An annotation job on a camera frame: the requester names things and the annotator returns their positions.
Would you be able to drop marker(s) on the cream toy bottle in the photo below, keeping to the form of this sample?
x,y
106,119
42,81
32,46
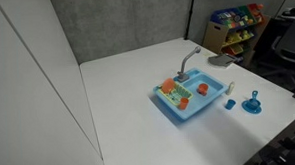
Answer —
x,y
230,89

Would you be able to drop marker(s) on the orange toy plate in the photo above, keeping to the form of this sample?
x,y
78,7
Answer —
x,y
167,86

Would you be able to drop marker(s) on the yellow toy dish rack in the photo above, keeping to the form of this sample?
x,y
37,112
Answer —
x,y
178,92

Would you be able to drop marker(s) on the grey toy faucet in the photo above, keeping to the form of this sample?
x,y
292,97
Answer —
x,y
184,66

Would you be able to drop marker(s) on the blue toy sink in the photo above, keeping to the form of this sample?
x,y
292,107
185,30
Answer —
x,y
207,81

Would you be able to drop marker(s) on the wooden toy storage shelf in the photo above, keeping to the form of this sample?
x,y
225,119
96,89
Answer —
x,y
213,34

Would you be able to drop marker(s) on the small blue toy cup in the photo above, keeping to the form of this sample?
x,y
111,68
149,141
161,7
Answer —
x,y
230,104

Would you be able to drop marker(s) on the blue toy storage bin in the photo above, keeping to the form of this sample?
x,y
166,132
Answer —
x,y
224,15

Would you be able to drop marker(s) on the blue toy strainer scoop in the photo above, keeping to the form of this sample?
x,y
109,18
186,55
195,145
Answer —
x,y
253,102

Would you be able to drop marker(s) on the blue toy plate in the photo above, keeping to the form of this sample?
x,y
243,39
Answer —
x,y
255,110

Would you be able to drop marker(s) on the grey metal mounting plate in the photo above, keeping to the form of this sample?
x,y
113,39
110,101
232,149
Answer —
x,y
221,60

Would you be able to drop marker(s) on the black stand pole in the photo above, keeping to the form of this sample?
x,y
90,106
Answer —
x,y
189,15

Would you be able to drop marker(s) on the black equipment beside table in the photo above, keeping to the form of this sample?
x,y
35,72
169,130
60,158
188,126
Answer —
x,y
283,146

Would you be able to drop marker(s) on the black office chair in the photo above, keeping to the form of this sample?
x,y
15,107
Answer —
x,y
294,42

